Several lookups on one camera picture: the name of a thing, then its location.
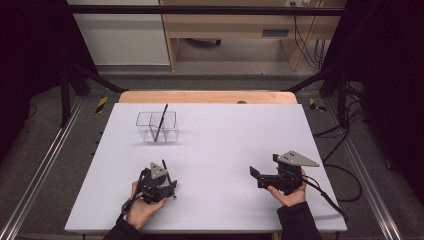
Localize right hand-held gripper cable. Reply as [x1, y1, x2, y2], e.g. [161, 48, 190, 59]
[301, 175, 348, 223]

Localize white cabinet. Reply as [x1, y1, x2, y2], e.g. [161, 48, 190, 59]
[67, 0, 171, 66]

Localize black horizontal frame bar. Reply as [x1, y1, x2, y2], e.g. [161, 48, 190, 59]
[66, 4, 348, 17]

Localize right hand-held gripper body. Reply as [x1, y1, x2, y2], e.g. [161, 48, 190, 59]
[257, 150, 320, 196]

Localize yellow-handled tool right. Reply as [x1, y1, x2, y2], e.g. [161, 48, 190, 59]
[308, 97, 328, 113]

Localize black metal frame stand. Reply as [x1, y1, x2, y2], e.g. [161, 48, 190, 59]
[59, 64, 129, 128]
[286, 66, 350, 129]

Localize black curtain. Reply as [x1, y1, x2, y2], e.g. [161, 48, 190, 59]
[0, 0, 98, 163]
[320, 0, 424, 205]

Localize white power strip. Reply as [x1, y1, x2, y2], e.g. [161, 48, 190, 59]
[284, 0, 313, 8]

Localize aluminium floor rail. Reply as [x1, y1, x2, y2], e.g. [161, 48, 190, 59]
[0, 96, 85, 240]
[324, 99, 403, 240]

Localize wooden table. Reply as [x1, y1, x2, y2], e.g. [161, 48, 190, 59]
[118, 90, 298, 105]

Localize person's left hand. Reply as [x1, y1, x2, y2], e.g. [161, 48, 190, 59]
[125, 181, 169, 231]

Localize clear plastic compartment organizer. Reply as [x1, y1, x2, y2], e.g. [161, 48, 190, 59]
[135, 111, 180, 144]

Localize light wooden desk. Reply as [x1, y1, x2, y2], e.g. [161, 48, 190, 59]
[159, 0, 345, 72]

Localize person's right hand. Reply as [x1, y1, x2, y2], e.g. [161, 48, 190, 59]
[267, 169, 307, 208]

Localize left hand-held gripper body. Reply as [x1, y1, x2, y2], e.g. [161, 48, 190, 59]
[136, 162, 172, 205]

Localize black hanging cables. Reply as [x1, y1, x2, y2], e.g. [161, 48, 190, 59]
[292, 14, 330, 70]

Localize hand-held gripper cable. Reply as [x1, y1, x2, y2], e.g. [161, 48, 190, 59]
[301, 175, 348, 223]
[120, 168, 149, 216]

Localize white table board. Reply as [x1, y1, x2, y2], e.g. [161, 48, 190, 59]
[64, 102, 348, 233]

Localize yellow-handled tool left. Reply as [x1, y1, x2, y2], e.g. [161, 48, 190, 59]
[95, 96, 110, 114]

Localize yellow-handled tool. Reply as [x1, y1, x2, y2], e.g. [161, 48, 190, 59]
[308, 97, 328, 113]
[95, 96, 110, 114]

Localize black floor cable loop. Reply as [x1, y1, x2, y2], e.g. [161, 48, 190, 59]
[323, 163, 363, 203]

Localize left hand-held gripper cable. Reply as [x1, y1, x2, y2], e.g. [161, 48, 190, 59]
[120, 168, 149, 216]

